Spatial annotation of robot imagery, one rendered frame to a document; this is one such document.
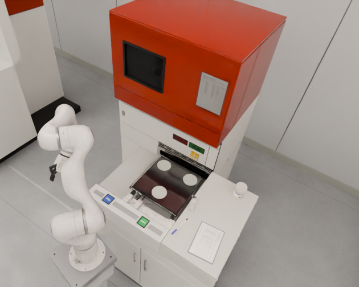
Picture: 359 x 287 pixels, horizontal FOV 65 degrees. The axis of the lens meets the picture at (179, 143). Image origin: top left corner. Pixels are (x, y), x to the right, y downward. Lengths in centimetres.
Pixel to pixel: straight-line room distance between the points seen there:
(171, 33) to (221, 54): 29
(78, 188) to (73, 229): 18
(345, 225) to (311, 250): 53
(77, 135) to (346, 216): 292
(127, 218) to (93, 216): 40
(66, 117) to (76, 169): 25
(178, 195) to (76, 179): 79
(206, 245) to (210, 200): 30
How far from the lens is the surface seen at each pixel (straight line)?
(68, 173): 131
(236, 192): 182
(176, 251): 163
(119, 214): 173
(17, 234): 295
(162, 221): 179
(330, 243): 324
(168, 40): 156
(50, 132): 130
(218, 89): 151
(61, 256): 176
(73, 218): 136
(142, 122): 207
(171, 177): 196
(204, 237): 168
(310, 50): 295
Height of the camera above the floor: 244
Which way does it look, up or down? 45 degrees down
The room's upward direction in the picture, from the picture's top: 9 degrees clockwise
